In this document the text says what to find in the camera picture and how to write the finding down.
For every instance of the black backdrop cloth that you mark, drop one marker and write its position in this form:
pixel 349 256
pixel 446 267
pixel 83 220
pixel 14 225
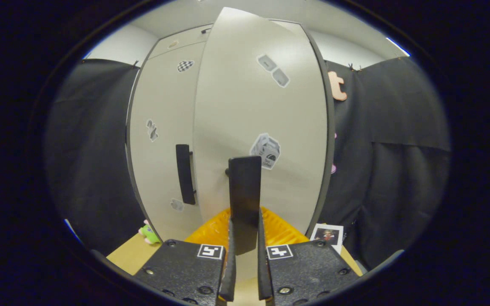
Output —
pixel 398 170

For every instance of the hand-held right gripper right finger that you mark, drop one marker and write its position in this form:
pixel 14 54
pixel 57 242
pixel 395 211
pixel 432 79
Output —
pixel 263 276

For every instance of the green plush toy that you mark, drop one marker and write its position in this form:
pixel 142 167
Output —
pixel 149 233

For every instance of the white portrait cover book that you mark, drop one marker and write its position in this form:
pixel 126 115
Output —
pixel 328 234

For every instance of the grey shoe cabinet door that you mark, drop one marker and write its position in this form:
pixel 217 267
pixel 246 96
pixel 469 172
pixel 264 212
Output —
pixel 160 170
pixel 236 106

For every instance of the grey double-door shoe cabinet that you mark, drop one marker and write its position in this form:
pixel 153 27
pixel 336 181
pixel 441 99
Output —
pixel 331 127

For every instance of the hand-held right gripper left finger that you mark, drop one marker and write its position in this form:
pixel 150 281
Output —
pixel 229 280

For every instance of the grey cabinet drawer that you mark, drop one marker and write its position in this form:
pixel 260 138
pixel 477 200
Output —
pixel 185 38

